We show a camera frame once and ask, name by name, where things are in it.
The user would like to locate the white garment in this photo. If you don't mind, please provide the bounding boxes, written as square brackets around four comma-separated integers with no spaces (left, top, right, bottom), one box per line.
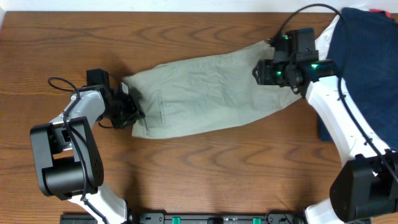
[315,15,340,60]

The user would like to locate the red garment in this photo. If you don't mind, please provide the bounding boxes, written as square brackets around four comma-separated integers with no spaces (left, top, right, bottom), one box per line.
[369,9,391,18]

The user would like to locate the khaki shorts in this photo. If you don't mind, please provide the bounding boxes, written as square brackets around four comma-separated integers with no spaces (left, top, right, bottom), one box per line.
[123,41,299,139]

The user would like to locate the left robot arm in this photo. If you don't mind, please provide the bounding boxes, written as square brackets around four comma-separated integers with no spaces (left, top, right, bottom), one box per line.
[30,82,144,223]

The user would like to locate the navy blue garment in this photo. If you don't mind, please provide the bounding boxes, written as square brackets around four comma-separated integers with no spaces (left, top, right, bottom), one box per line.
[326,7,397,149]

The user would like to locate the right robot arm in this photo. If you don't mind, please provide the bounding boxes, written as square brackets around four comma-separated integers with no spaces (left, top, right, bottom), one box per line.
[252,59,397,223]

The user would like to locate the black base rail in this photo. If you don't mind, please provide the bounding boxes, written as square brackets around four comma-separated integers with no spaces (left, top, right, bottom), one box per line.
[58,208,373,224]

